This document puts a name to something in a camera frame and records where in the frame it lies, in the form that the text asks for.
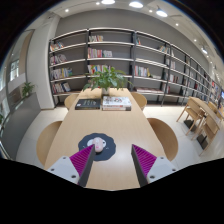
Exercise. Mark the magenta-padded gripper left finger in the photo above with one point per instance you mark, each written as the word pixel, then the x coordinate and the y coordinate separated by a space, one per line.
pixel 68 168

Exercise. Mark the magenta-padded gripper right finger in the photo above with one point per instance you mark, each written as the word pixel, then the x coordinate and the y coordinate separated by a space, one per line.
pixel 158 168

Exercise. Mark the pink computer mouse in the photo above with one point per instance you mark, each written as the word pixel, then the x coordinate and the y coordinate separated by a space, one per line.
pixel 99 144

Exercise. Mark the dark cartoon-face mouse pad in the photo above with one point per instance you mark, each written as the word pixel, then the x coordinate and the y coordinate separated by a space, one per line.
pixel 108 153

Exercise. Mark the round-backed wooden chair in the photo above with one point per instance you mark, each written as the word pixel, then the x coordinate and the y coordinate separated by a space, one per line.
pixel 165 136
pixel 140 100
pixel 70 101
pixel 46 141

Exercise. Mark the group of slatted wooden chairs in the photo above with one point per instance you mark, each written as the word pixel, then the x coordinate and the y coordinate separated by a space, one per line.
pixel 200 116

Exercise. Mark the black hardcover book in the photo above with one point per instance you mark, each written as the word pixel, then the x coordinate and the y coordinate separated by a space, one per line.
pixel 87 104

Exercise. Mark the red-spined book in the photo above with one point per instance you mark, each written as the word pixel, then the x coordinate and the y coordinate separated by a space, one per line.
pixel 116 109

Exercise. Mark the white illustrated book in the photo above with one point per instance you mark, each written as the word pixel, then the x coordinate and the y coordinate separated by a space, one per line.
pixel 116 101

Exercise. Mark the leafy indoor plant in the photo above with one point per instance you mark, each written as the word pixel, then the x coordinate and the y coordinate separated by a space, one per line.
pixel 27 89

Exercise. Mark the grey bookshelf unit with books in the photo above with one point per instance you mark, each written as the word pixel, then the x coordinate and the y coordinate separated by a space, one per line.
pixel 61 73

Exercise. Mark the green potted plant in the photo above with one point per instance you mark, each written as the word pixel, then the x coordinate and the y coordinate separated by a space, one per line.
pixel 106 78

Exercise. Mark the ceiling lights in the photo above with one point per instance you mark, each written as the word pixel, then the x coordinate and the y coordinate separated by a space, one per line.
pixel 136 4

